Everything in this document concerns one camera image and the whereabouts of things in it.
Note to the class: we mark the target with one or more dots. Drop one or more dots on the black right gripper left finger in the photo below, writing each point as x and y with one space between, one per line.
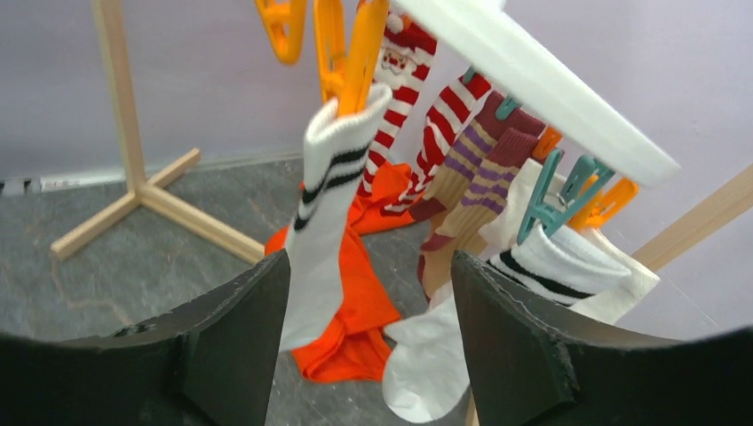
209 361

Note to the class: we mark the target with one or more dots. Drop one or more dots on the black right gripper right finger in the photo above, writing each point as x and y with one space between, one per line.
535 362

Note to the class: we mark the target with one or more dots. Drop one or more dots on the white sock with black stripes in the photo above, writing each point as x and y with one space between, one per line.
426 374

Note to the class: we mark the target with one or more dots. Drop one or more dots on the white round clip hanger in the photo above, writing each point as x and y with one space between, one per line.
507 55

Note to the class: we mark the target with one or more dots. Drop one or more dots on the hanging white sock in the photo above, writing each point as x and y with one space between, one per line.
501 233
618 288

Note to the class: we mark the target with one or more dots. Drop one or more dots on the orange cloth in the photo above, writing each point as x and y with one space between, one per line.
352 346

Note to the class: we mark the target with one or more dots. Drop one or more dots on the teal clothes peg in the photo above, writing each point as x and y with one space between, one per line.
552 209

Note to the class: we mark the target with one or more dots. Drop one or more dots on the purple tan striped sock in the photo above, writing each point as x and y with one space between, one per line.
464 157
484 199

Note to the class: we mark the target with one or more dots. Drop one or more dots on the red white striped sock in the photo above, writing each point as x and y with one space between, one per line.
445 118
403 64

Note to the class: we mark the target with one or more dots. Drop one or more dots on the orange clothes peg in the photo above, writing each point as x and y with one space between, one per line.
346 71

